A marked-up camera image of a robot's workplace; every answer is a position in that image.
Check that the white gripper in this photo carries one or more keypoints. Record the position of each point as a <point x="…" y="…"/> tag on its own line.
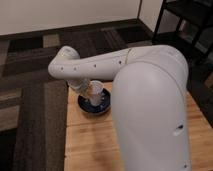
<point x="81" y="86"/>

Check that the white ceramic cup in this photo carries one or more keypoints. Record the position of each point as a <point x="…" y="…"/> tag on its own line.
<point x="97" y="87"/>

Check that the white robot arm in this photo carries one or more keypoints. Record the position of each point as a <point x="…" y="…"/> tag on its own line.
<point x="148" y="101"/>

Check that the dark blue ceramic bowl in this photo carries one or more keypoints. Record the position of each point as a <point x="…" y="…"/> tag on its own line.
<point x="103" y="107"/>

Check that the black metal shelf rack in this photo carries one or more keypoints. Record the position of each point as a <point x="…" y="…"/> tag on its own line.
<point x="193" y="12"/>

